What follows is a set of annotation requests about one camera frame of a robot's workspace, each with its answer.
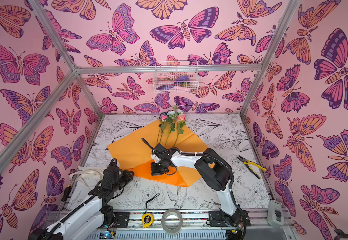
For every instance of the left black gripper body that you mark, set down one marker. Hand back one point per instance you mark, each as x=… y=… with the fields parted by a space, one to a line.
x=115 y=187

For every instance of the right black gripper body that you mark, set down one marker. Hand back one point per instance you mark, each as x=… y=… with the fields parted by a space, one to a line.
x=157 y=167

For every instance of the orange wrapping paper sheet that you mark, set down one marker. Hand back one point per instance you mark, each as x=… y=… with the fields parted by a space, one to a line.
x=134 y=155

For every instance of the small pink fake rose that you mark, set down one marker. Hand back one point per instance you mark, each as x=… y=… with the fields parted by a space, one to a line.
x=162 y=127

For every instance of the white fake rose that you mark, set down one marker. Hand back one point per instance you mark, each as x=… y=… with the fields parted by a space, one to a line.
x=172 y=120

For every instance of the blue fake rose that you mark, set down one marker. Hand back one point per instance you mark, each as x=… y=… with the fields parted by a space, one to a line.
x=163 y=117

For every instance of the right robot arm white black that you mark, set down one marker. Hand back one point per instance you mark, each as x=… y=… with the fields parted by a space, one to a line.
x=212 y=168

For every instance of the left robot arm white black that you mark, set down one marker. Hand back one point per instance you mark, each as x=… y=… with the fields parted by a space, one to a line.
x=93 y=212

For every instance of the clear tape roll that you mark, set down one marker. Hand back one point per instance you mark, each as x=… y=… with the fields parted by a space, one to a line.
x=172 y=221

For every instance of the black screwdriver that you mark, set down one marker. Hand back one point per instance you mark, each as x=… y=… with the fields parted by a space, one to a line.
x=66 y=193

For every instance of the yellow tape measure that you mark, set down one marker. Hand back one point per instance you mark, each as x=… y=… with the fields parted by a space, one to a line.
x=147 y=218

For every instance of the green circuit board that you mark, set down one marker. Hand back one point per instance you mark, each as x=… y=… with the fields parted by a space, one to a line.
x=106 y=235

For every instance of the grey plastic clamp device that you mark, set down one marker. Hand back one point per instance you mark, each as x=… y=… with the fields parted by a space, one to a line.
x=275 y=216

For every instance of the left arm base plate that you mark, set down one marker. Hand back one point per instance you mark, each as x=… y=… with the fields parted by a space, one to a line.
x=119 y=220

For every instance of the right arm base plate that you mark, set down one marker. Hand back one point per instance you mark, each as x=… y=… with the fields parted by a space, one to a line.
x=219 y=218

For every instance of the yellow handled pliers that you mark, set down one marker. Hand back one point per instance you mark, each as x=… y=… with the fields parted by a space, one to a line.
x=250 y=164

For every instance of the white wire basket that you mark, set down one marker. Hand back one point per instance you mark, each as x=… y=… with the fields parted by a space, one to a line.
x=176 y=77

